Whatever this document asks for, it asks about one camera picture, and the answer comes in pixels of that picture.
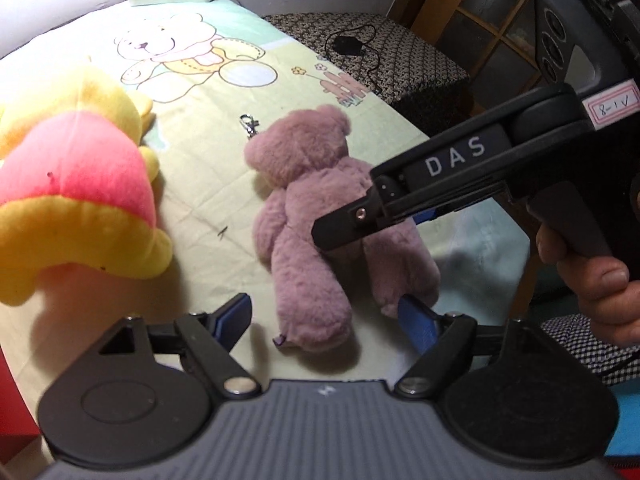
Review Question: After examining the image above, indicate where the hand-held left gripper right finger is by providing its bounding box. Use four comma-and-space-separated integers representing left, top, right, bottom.
394, 294, 553, 400

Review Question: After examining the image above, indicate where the wooden lattice cabinet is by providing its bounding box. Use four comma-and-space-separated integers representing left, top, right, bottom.
390, 0, 556, 88

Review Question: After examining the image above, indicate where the black power adapter with cable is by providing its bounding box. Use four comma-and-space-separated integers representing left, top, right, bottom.
325, 24, 382, 97

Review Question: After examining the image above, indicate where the person's right hand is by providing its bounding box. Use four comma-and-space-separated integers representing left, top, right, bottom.
536, 221, 640, 348

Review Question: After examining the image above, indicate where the pink teddy bear plush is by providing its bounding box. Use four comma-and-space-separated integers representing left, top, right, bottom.
239, 105, 442, 356

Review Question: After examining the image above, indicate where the yellow and pink plush toy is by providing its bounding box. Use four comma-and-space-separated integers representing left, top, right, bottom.
0, 64, 175, 307

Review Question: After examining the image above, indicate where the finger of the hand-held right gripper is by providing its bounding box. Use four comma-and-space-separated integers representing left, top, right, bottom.
311, 190, 437, 252

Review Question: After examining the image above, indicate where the black white checkered cloth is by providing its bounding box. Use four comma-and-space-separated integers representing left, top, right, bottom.
540, 310, 640, 387

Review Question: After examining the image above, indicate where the brown patterned covered bench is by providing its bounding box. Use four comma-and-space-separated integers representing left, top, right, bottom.
262, 11, 471, 136

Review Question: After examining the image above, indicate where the green bear printed blanket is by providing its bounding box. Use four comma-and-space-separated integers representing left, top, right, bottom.
0, 0, 531, 391

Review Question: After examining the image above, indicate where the red cardboard box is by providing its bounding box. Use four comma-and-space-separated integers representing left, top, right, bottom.
0, 345, 56, 480

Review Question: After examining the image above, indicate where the blue cloth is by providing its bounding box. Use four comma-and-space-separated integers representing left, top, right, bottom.
607, 380, 640, 461

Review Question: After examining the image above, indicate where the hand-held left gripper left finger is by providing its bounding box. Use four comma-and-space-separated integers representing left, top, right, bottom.
97, 292, 261, 400

